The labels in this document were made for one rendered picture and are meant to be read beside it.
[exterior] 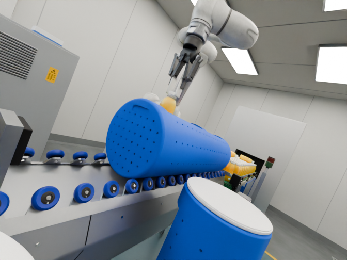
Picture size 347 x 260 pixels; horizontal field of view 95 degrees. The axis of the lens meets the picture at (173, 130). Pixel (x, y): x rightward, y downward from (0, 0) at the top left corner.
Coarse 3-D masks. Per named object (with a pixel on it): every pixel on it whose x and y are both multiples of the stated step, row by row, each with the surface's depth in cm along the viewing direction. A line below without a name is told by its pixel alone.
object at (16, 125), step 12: (0, 108) 32; (0, 120) 29; (12, 120) 29; (24, 120) 33; (0, 132) 28; (12, 132) 28; (24, 132) 30; (0, 144) 27; (12, 144) 28; (24, 144) 30; (0, 156) 28; (12, 156) 29; (0, 168) 28; (0, 180) 29
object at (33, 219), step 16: (144, 192) 55; (160, 192) 62; (32, 208) 30; (64, 208) 34; (80, 208) 37; (96, 208) 40; (112, 208) 43; (0, 224) 26; (16, 224) 28; (32, 224) 29; (48, 224) 31
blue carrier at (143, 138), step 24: (120, 120) 60; (144, 120) 53; (168, 120) 52; (120, 144) 57; (144, 144) 51; (168, 144) 50; (192, 144) 64; (216, 144) 92; (120, 168) 55; (144, 168) 49; (168, 168) 57; (192, 168) 73; (216, 168) 105
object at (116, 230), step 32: (32, 192) 36; (64, 192) 40; (96, 192) 45; (64, 224) 34; (96, 224) 40; (128, 224) 49; (160, 224) 75; (32, 256) 30; (64, 256) 35; (96, 256) 48
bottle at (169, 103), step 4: (168, 96) 64; (172, 96) 64; (164, 100) 63; (168, 100) 63; (172, 100) 63; (160, 104) 64; (164, 104) 63; (168, 104) 62; (172, 104) 63; (168, 108) 63; (172, 108) 63; (172, 112) 64
